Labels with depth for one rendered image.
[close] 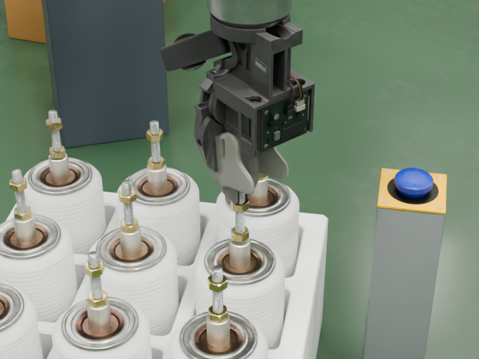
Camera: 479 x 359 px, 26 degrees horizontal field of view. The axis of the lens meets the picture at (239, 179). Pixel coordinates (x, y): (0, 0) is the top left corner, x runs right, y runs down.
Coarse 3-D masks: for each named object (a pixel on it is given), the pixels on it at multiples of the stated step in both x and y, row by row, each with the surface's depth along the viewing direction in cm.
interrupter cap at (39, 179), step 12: (36, 168) 123; (48, 168) 124; (72, 168) 124; (84, 168) 123; (36, 180) 121; (48, 180) 122; (72, 180) 122; (84, 180) 121; (48, 192) 119; (60, 192) 119; (72, 192) 120
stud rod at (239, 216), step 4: (240, 192) 104; (240, 196) 104; (244, 196) 104; (240, 200) 104; (244, 200) 105; (236, 212) 106; (240, 212) 105; (244, 212) 106; (236, 216) 106; (240, 216) 105; (244, 216) 106; (236, 220) 106; (240, 220) 106; (244, 220) 106; (236, 224) 106; (240, 224) 106; (236, 228) 107; (240, 228) 106; (240, 232) 107
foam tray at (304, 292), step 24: (216, 216) 128; (312, 216) 128; (216, 240) 124; (312, 240) 124; (192, 264) 120; (312, 264) 120; (192, 288) 117; (288, 288) 117; (312, 288) 117; (192, 312) 114; (288, 312) 114; (312, 312) 116; (48, 336) 111; (168, 336) 110; (288, 336) 110; (312, 336) 121
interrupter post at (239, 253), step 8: (232, 240) 108; (248, 240) 108; (232, 248) 107; (240, 248) 107; (248, 248) 108; (232, 256) 108; (240, 256) 108; (248, 256) 108; (232, 264) 109; (240, 264) 108; (248, 264) 109
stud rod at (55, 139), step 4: (48, 112) 117; (52, 112) 117; (56, 112) 117; (48, 116) 117; (52, 116) 117; (56, 116) 118; (52, 120) 117; (56, 120) 118; (52, 132) 118; (56, 132) 118; (52, 136) 119; (56, 136) 119; (52, 140) 119; (56, 140) 119; (60, 140) 119; (52, 144) 120; (56, 144) 119; (60, 144) 120; (56, 148) 120; (60, 148) 120
